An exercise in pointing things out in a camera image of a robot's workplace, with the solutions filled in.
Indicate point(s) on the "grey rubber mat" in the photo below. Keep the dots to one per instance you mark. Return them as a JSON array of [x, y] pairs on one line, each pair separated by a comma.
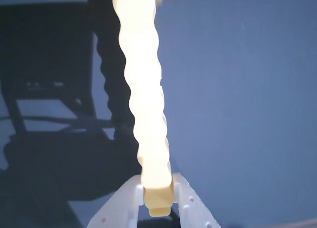
[[247, 114]]

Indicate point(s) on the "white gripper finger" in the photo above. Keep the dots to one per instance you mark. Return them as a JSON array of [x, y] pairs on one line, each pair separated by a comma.
[[193, 208], [119, 208]]

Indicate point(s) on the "yellow crinkle fry clip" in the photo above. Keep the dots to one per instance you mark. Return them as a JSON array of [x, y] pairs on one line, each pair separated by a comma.
[[146, 101]]

